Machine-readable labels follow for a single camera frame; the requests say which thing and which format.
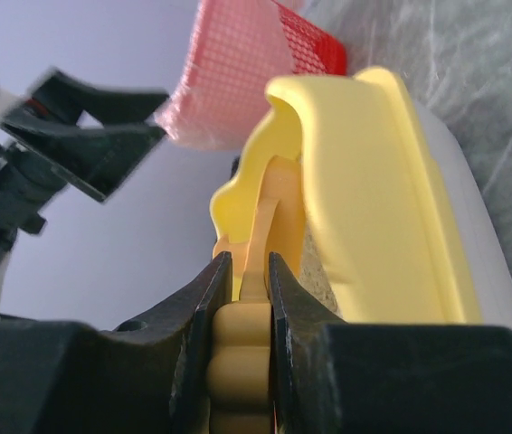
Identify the yellow litter box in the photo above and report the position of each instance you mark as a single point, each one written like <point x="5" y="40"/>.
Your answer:
<point x="401" y="230"/>

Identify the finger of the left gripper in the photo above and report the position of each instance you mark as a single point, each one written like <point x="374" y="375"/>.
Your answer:
<point x="96" y="160"/>
<point x="61" y="97"/>

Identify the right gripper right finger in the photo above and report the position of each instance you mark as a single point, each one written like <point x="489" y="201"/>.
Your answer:
<point x="336" y="377"/>

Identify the pink lined waste basket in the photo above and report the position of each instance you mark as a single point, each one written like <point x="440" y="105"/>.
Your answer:
<point x="236" y="48"/>

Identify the orange litter scoop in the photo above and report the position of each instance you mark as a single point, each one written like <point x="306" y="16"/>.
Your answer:
<point x="238" y="374"/>

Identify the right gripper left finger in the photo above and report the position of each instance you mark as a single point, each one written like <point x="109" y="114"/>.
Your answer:
<point x="146" y="376"/>

